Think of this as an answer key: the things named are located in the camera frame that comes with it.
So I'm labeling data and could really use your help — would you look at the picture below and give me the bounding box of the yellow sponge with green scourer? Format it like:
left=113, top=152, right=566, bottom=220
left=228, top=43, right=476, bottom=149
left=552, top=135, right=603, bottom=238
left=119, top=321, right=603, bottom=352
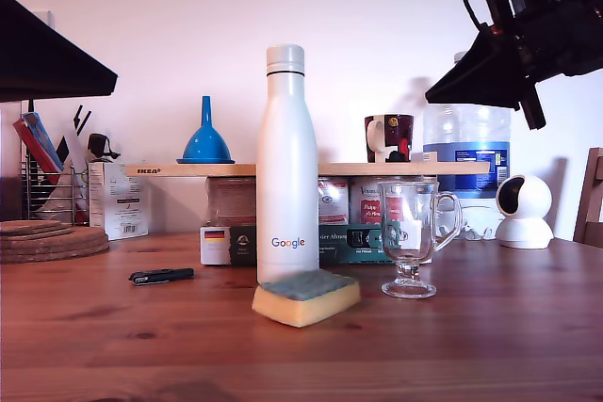
left=251, top=269, right=363, bottom=329

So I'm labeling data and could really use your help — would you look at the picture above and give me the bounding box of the clear footed glass cup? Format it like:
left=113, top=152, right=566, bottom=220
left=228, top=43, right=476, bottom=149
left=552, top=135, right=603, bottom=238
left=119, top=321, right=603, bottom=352
left=378, top=180, right=464, bottom=300

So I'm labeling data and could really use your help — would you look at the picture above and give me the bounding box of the blue flat folder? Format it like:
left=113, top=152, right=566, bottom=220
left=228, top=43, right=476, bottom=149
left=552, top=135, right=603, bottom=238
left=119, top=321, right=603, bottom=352
left=21, top=112, right=65, bottom=172

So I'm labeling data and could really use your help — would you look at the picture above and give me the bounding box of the red flat folder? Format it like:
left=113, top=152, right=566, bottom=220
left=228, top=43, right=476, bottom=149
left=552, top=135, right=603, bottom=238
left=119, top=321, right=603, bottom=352
left=12, top=118, right=60, bottom=186

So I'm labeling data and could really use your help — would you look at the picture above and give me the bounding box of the large clear water bottle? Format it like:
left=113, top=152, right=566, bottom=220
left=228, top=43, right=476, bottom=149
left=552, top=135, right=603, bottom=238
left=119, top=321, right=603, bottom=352
left=422, top=51, right=513, bottom=229

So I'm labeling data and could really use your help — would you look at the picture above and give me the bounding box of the white card with black marks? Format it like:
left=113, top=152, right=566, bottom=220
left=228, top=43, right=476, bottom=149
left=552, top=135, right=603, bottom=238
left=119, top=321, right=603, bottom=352
left=54, top=105, right=93, bottom=224

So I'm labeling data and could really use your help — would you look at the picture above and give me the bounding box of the small black charger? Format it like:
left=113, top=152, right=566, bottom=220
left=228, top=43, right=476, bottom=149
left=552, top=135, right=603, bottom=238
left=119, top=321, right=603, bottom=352
left=87, top=133, right=122, bottom=163

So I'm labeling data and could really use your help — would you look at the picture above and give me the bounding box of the dark red white mug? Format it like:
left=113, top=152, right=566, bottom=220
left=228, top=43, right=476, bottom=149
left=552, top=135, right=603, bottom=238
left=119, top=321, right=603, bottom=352
left=364, top=113, right=416, bottom=164

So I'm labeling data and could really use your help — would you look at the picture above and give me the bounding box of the small cork coaster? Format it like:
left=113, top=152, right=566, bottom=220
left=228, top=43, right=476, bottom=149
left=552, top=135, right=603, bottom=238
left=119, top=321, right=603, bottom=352
left=0, top=224, right=74, bottom=237
left=0, top=218, right=62, bottom=230

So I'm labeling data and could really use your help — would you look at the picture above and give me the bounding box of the white printed carton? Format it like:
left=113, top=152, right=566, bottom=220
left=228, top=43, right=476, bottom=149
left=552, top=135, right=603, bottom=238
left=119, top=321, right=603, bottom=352
left=88, top=161, right=150, bottom=241

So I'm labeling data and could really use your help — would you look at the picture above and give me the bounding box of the clear cut-glass object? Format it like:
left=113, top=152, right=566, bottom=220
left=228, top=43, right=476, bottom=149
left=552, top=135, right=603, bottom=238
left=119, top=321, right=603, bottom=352
left=459, top=222, right=497, bottom=241

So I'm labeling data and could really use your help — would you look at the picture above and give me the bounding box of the round cork trivet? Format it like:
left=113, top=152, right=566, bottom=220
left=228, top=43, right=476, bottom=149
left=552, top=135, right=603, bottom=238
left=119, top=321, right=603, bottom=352
left=0, top=239, right=110, bottom=265
left=0, top=225, right=105, bottom=249

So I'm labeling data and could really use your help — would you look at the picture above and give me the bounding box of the white red tea box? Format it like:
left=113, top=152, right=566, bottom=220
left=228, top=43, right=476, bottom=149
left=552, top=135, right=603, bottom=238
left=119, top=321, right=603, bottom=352
left=316, top=176, right=350, bottom=225
left=349, top=176, right=395, bottom=227

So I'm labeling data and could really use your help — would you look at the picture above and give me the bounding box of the wooden IKEA board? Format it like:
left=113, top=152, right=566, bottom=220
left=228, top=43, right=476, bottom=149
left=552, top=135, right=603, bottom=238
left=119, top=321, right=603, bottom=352
left=124, top=161, right=491, bottom=178

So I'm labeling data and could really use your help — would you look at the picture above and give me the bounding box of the blue plastic funnel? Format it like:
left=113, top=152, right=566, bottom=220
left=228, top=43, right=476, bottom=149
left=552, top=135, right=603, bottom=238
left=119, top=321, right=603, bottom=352
left=176, top=95, right=236, bottom=166

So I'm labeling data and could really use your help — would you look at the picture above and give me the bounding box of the green and white carton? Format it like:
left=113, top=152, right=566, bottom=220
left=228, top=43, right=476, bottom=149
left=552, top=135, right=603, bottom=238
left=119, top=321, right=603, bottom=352
left=229, top=222, right=434, bottom=266

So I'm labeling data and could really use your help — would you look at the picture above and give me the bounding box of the white Google steel bottle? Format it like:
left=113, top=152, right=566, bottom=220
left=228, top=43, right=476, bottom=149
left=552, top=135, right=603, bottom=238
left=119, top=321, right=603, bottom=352
left=256, top=43, right=321, bottom=283

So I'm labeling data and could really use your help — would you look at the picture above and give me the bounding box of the brown striped box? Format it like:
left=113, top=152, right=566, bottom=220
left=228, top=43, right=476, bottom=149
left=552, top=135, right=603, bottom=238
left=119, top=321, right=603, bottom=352
left=206, top=177, right=259, bottom=228

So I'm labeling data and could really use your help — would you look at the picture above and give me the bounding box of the small box with German flag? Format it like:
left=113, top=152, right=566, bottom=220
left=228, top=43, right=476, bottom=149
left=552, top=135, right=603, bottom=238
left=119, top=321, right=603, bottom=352
left=200, top=225, right=232, bottom=266

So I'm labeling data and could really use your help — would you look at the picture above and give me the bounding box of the metal wire rack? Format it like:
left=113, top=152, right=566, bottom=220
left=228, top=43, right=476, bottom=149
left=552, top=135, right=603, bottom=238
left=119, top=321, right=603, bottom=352
left=19, top=156, right=90, bottom=229

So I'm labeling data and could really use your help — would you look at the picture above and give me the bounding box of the white round security camera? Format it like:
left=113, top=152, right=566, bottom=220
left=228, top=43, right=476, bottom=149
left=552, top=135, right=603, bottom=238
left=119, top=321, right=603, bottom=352
left=494, top=174, right=555, bottom=250

